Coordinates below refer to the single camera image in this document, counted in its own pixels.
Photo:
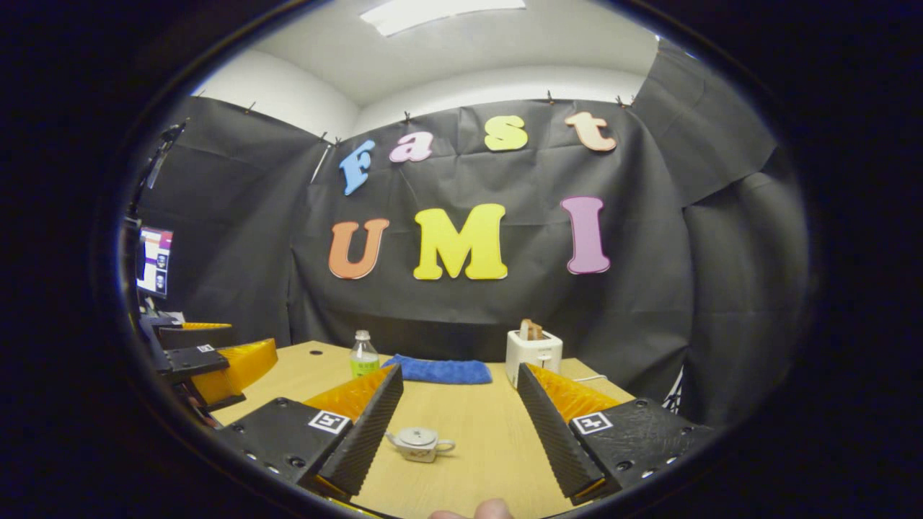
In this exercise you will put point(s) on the white ceramic teacup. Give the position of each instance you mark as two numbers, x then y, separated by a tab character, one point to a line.
418	454

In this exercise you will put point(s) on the black stand pole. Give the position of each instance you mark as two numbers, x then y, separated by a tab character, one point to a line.
164	151

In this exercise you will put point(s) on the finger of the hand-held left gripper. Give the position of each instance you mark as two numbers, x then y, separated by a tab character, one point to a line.
191	358
195	337

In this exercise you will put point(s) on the computer monitor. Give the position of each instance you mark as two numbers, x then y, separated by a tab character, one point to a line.
155	263

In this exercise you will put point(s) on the clear water bottle green label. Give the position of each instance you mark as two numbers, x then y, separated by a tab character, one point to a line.
364	360

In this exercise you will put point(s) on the toast slice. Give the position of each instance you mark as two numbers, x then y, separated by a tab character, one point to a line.
532	330

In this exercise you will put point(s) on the ceiling light panel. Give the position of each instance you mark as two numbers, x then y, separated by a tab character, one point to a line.
440	13

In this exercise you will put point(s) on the black backdrop cloth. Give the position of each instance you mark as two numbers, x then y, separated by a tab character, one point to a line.
505	317

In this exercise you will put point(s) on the black monitor stand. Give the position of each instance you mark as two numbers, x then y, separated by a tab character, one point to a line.
151	308

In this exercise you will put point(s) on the blue towel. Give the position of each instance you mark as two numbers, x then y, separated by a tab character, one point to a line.
440	370

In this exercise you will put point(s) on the white teacup lid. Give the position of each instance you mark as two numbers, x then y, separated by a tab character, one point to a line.
417	435

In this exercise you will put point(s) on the white toaster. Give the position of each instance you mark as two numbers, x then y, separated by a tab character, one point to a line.
533	355

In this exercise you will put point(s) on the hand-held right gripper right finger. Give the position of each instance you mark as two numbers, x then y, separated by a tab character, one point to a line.
551	432

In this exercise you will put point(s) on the black white striped object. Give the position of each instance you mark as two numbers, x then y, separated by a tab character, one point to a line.
676	389

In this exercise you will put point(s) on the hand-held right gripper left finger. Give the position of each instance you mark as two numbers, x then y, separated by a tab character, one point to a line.
368	432

